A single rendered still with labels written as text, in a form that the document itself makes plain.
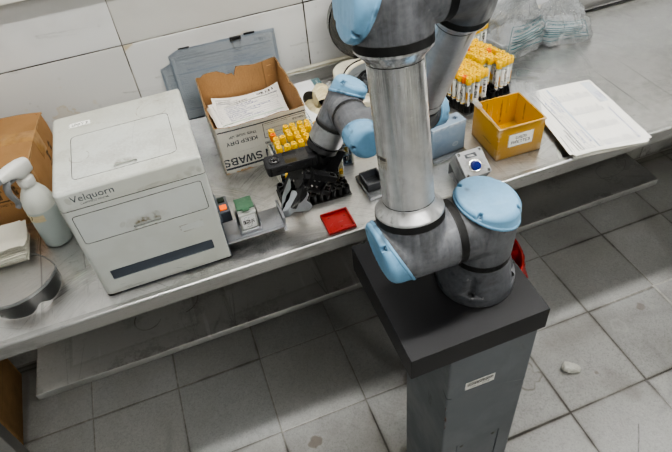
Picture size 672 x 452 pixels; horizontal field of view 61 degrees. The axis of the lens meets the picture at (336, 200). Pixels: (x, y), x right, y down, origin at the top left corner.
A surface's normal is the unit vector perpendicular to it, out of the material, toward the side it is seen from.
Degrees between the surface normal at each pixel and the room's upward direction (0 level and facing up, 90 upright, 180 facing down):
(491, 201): 8
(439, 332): 4
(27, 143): 2
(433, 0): 93
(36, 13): 90
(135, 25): 90
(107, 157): 0
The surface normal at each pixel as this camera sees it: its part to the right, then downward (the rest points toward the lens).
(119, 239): 0.35, 0.61
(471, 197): 0.07, -0.72
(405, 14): 0.22, 0.49
